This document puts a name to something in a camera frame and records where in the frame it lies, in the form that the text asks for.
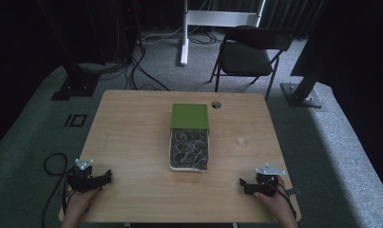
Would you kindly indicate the person's left hand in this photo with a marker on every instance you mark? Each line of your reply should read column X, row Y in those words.
column 80, row 204

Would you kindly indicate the green box sleeve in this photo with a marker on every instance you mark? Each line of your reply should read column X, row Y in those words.
column 189, row 116

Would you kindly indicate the dark curtain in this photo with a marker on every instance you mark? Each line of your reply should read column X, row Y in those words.
column 293, row 14

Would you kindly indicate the white desk frame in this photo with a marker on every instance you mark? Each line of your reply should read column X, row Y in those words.
column 186, row 31

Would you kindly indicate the clear plastic cup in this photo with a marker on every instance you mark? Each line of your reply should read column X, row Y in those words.
column 243, row 139

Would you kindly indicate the person's right hand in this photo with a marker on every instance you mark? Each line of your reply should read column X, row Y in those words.
column 279, row 204

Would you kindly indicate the black folding chair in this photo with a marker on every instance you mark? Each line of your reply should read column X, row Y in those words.
column 246, row 58

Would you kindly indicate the pile of dark clips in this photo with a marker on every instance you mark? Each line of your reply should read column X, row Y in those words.
column 189, row 148

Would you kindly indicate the black metal stand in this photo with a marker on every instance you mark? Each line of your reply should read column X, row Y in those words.
column 75, row 82
column 301, row 91

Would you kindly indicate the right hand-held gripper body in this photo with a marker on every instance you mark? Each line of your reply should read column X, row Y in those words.
column 268, row 185

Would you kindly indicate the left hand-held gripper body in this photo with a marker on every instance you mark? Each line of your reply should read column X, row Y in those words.
column 83, row 180

